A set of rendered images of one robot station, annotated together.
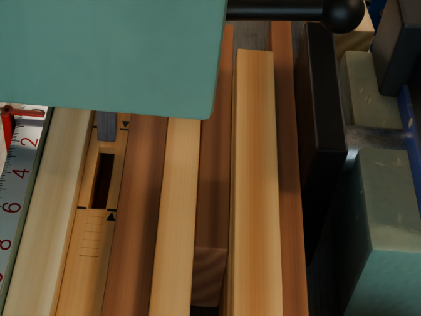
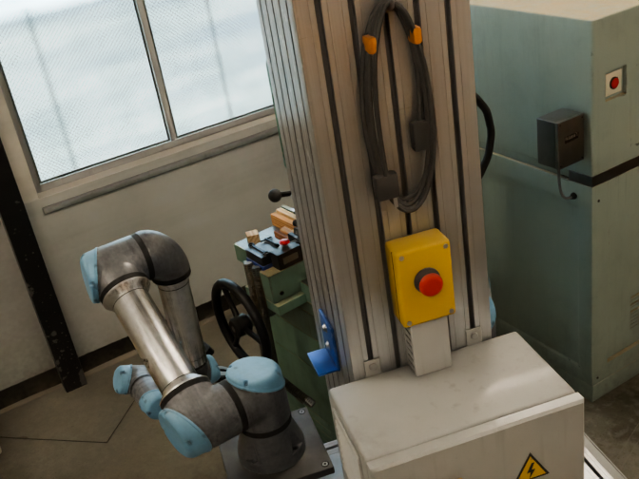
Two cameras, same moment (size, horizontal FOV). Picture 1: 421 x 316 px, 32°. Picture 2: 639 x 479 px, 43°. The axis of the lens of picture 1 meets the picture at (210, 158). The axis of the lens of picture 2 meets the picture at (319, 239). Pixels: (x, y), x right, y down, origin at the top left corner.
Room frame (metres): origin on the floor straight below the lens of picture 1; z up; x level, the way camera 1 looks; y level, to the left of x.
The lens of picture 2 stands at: (2.12, -0.98, 2.04)
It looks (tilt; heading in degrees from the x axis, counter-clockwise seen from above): 27 degrees down; 152
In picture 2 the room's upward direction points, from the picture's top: 10 degrees counter-clockwise
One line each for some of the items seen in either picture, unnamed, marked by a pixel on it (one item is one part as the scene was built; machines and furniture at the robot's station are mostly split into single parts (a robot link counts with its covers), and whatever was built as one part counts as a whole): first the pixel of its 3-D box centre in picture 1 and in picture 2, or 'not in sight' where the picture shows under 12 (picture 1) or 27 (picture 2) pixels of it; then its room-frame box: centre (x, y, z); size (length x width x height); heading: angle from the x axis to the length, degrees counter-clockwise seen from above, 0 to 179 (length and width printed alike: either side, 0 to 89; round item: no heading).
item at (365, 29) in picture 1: (336, 32); not in sight; (0.40, -0.07, 0.92); 0.04 x 0.03 x 0.04; 10
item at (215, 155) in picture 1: (212, 152); not in sight; (0.27, 0.00, 0.93); 0.16 x 0.02 x 0.05; 4
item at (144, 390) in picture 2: not in sight; (158, 394); (0.42, -0.60, 0.82); 0.11 x 0.11 x 0.08; 1
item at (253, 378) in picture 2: not in sight; (255, 392); (0.80, -0.49, 0.98); 0.13 x 0.12 x 0.14; 91
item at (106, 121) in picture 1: (106, 100); not in sight; (0.26, 0.05, 0.97); 0.01 x 0.01 x 0.05; 4
